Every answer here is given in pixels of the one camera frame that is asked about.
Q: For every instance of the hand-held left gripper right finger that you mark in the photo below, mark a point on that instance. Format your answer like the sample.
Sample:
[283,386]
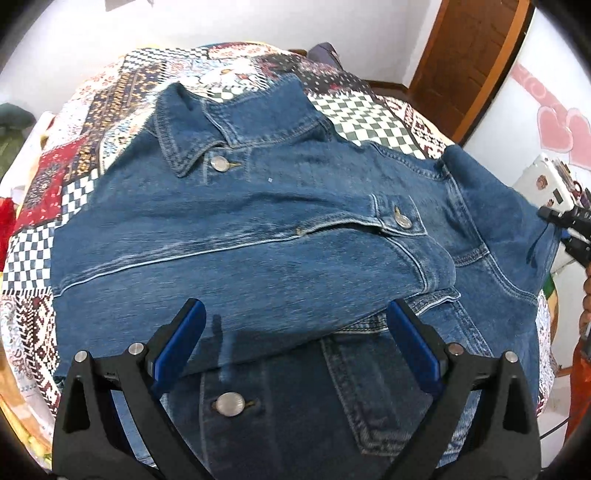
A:
[411,337]

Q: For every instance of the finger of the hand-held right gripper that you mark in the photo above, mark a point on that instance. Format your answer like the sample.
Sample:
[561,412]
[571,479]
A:
[579,251]
[561,219]

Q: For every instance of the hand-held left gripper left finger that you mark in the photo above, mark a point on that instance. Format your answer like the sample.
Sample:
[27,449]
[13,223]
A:
[182,334]

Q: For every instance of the blue denim jacket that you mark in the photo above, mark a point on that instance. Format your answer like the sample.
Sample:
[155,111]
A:
[277,230]

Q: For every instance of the white appliance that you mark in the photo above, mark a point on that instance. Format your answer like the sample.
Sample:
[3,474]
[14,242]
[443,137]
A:
[542,177]

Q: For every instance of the brown wooden door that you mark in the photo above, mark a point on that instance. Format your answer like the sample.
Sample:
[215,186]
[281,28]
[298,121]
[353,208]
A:
[466,60]

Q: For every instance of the yellow blanket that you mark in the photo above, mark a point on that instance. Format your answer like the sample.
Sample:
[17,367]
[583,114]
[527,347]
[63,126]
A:
[25,441]

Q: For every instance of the red cloth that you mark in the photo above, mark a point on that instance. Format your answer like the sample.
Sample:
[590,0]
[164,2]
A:
[5,226]

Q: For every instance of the patchwork printed quilt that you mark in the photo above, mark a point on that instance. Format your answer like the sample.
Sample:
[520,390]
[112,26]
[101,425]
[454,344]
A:
[78,138]

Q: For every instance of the green cloth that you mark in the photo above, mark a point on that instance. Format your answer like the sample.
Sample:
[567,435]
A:
[11,138]

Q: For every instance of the dark pillow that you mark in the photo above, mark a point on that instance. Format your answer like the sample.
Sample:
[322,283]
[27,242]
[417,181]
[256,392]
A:
[325,53]

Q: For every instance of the pink heart wall sticker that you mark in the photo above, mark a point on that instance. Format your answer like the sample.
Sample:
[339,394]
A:
[556,124]

